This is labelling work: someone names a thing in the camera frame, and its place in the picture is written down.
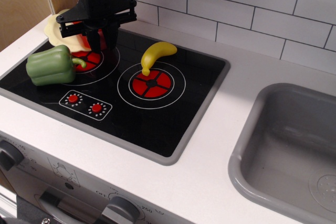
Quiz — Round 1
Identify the grey sink basin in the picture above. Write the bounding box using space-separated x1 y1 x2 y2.
228 83 335 223

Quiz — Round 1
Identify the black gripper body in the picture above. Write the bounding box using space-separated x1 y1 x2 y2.
56 0 137 38

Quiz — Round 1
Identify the grey left oven knob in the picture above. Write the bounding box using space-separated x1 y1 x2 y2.
1 141 24 171

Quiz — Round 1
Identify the green toy bell pepper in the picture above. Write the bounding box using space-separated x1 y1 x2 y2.
26 45 87 86

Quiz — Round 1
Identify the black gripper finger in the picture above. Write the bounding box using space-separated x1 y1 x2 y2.
102 23 119 50
85 29 101 53

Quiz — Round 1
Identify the red plastic cup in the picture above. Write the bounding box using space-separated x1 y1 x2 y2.
66 29 107 52

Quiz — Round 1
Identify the yellow toy banana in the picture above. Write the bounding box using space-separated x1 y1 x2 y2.
141 41 177 76

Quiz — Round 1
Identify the grey oven knob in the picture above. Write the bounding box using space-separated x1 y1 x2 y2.
1 141 24 171
101 196 140 224

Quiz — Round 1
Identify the black toy stovetop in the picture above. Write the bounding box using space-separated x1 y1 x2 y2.
1 31 230 166

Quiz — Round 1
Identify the grey right oven knob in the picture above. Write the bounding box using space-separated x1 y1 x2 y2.
101 196 140 224

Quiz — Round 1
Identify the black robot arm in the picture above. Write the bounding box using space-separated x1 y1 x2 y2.
56 0 137 53

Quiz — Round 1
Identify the cream scalloped plate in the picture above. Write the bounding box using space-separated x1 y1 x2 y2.
44 9 91 52

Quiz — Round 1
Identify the grey oven door handle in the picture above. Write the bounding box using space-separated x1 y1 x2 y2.
38 192 101 223

